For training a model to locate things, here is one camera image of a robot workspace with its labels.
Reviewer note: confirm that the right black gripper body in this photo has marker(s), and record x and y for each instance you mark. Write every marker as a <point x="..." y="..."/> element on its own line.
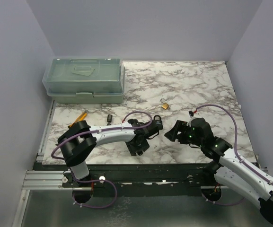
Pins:
<point x="189" y="137"/>

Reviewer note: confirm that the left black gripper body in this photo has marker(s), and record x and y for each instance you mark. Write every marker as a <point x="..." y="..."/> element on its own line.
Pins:
<point x="134" y="147"/>

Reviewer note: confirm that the black padlock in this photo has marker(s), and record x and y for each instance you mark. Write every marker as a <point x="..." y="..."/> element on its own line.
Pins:
<point x="158" y="121"/>

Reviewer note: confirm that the brass padlock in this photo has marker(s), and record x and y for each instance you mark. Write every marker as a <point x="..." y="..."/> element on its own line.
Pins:
<point x="165" y="105"/>

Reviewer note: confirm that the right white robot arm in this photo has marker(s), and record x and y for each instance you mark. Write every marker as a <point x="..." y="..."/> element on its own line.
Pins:
<point x="228" y="167"/>

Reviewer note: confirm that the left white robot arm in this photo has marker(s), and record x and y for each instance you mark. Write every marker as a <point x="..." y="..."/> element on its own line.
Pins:
<point x="80" y="139"/>

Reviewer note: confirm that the black socket tool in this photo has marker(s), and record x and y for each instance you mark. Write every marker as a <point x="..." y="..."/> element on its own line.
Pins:
<point x="109" y="119"/>

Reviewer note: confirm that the yellow utility knife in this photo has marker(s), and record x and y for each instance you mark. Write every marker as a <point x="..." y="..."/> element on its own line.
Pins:
<point x="80" y="118"/>

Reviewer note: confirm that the green translucent plastic toolbox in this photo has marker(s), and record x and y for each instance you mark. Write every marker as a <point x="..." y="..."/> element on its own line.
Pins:
<point x="70" y="80"/>

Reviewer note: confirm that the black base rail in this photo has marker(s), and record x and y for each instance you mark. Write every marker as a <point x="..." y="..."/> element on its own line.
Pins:
<point x="139" y="180"/>

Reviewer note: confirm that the aluminium extrusion rail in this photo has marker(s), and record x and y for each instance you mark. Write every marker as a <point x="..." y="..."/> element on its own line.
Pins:
<point x="44" y="180"/>

